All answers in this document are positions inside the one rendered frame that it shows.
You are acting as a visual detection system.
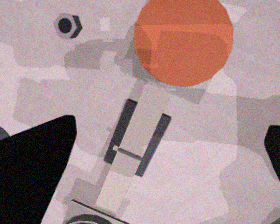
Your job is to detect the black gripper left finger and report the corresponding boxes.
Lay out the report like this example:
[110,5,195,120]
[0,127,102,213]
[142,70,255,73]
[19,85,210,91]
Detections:
[0,114,76,224]

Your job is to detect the grey hex nut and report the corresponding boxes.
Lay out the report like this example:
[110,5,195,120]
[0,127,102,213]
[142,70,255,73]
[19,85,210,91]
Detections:
[54,13,82,38]

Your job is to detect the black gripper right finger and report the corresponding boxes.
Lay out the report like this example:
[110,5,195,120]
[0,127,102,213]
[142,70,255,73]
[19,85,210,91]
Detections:
[264,124,280,179]

